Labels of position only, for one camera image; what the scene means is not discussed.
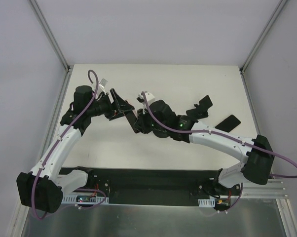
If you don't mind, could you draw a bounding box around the folding black phone stand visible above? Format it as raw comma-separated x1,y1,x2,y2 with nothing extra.
186,95,213,119

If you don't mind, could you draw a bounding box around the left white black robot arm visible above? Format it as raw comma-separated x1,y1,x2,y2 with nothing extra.
16,85,135,213

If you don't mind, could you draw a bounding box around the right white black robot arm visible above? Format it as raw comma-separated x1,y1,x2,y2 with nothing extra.
125,100,274,195

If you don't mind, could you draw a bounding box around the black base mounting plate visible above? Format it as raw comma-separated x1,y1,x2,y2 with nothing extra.
61,167,240,207

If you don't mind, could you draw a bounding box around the white case smartphone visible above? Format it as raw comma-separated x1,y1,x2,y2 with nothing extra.
215,115,241,132

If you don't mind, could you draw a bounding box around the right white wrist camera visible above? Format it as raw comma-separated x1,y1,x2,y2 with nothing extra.
136,91,155,114

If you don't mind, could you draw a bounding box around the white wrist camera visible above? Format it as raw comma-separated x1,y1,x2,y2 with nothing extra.
136,91,155,114
97,79,108,95

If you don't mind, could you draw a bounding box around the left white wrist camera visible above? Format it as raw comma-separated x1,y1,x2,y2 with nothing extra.
97,79,108,95

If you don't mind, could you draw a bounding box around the left white cable duct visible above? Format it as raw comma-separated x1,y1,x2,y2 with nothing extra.
62,194,109,205

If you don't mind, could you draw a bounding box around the white cable duct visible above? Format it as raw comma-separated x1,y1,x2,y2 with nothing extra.
198,198,216,208
62,194,109,205

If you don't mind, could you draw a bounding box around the right white cable duct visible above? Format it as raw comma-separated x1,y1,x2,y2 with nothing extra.
198,198,216,208

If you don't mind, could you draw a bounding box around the left aluminium frame post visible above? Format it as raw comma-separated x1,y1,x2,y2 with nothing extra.
28,0,74,74

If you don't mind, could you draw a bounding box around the aluminium frame post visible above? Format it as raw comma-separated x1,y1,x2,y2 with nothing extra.
28,0,74,74
239,0,291,74

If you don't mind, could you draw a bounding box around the aluminium extrusion rail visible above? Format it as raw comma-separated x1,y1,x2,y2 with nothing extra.
242,179,289,199

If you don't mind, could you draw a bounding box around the right aluminium frame post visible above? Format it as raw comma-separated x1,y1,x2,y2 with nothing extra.
239,0,291,74

